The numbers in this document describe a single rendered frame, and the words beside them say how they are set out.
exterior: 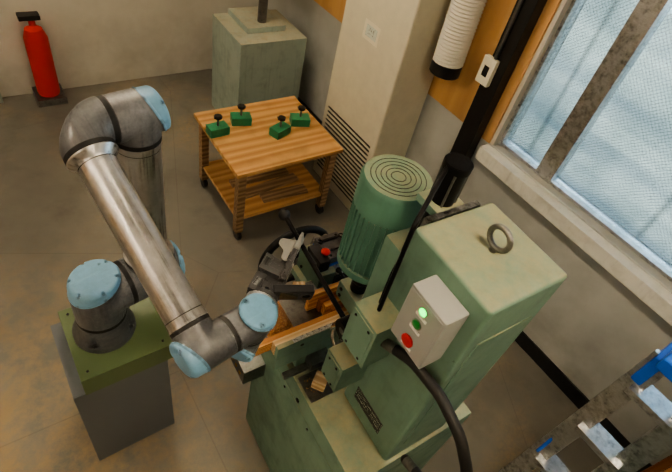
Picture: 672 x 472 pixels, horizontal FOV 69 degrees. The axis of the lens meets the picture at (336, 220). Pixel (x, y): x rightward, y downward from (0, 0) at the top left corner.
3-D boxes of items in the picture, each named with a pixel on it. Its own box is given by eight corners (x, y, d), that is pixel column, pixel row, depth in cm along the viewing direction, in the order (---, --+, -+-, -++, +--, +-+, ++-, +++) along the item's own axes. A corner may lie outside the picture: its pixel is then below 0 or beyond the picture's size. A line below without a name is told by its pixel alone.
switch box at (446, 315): (412, 319, 104) (436, 273, 93) (441, 358, 99) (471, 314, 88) (389, 330, 101) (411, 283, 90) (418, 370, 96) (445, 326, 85)
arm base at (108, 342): (91, 364, 153) (86, 348, 146) (62, 324, 161) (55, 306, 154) (146, 331, 165) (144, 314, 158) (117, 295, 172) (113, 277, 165)
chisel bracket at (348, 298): (352, 289, 154) (358, 272, 148) (377, 324, 146) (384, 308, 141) (332, 296, 151) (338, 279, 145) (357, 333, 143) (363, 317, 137)
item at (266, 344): (412, 285, 166) (415, 277, 164) (415, 289, 165) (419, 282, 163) (241, 355, 137) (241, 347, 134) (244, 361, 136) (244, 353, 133)
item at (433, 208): (435, 206, 111) (462, 147, 100) (457, 230, 107) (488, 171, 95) (408, 215, 108) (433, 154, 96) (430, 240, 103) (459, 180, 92)
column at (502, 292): (401, 363, 156) (494, 199, 106) (445, 426, 144) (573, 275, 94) (342, 393, 145) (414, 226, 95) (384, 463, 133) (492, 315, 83)
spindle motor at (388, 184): (375, 231, 144) (406, 146, 122) (411, 275, 135) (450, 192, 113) (324, 247, 136) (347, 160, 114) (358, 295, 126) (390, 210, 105)
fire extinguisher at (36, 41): (61, 89, 353) (42, 6, 311) (68, 103, 343) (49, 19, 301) (33, 93, 344) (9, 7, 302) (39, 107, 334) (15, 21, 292)
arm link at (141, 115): (117, 280, 164) (82, 82, 112) (165, 258, 175) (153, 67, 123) (140, 311, 158) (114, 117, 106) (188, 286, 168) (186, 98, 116)
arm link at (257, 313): (247, 342, 103) (235, 360, 113) (289, 315, 110) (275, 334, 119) (223, 306, 105) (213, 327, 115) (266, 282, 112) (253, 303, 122)
